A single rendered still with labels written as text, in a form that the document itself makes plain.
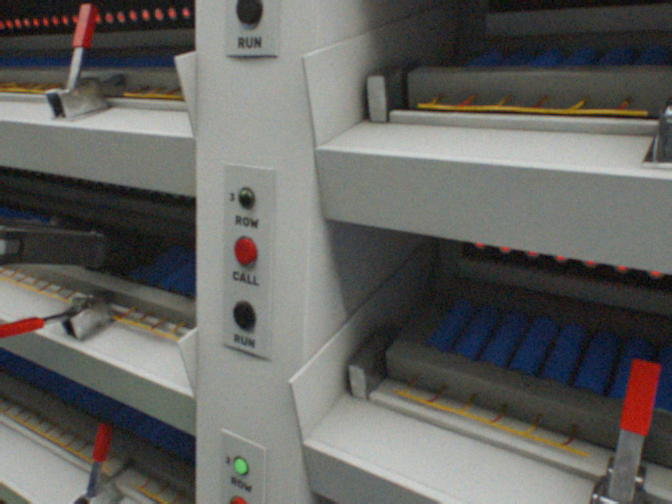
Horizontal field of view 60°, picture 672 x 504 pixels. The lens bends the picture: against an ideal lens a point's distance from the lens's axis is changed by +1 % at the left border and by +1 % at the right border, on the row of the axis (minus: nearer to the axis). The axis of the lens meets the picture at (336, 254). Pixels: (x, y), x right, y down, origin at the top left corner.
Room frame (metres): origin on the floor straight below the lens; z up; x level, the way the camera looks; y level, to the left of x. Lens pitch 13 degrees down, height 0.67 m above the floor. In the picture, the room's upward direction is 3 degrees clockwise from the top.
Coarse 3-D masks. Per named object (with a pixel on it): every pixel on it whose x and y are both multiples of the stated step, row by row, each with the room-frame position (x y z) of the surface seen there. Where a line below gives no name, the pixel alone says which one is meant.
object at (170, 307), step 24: (24, 264) 0.59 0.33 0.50; (48, 264) 0.57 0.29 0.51; (72, 288) 0.55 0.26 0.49; (96, 288) 0.52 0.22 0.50; (120, 288) 0.51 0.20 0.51; (144, 288) 0.50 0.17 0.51; (144, 312) 0.49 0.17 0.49; (168, 312) 0.47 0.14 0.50; (192, 312) 0.45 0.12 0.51; (168, 336) 0.45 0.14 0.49
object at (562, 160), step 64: (512, 0) 0.45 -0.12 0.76; (576, 0) 0.43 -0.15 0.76; (640, 0) 0.41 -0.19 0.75; (320, 64) 0.33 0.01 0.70; (384, 64) 0.39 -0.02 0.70; (448, 64) 0.48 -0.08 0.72; (512, 64) 0.39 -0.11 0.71; (576, 64) 0.37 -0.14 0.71; (640, 64) 0.34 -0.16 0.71; (320, 128) 0.34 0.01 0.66; (384, 128) 0.35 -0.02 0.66; (448, 128) 0.34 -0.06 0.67; (512, 128) 0.32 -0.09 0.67; (576, 128) 0.30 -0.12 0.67; (640, 128) 0.29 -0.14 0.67; (320, 192) 0.34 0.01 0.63; (384, 192) 0.32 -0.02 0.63; (448, 192) 0.30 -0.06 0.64; (512, 192) 0.28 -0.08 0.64; (576, 192) 0.26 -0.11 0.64; (640, 192) 0.25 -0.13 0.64; (576, 256) 0.27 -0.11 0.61; (640, 256) 0.25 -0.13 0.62
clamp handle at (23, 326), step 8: (80, 304) 0.48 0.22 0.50; (72, 312) 0.48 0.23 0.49; (80, 312) 0.48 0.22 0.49; (24, 320) 0.44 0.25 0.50; (32, 320) 0.45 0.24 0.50; (40, 320) 0.45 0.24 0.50; (48, 320) 0.45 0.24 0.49; (56, 320) 0.46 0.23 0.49; (64, 320) 0.47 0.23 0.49; (0, 328) 0.42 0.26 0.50; (8, 328) 0.43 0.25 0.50; (16, 328) 0.43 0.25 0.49; (24, 328) 0.44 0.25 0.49; (32, 328) 0.44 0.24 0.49; (40, 328) 0.45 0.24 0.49; (0, 336) 0.42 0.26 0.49; (8, 336) 0.43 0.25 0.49
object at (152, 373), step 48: (48, 192) 0.78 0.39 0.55; (96, 192) 0.72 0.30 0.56; (0, 288) 0.58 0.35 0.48; (48, 336) 0.49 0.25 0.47; (96, 336) 0.48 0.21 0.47; (144, 336) 0.47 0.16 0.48; (192, 336) 0.38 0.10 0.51; (96, 384) 0.47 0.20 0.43; (144, 384) 0.42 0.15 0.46; (192, 384) 0.38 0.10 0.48; (192, 432) 0.41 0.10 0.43
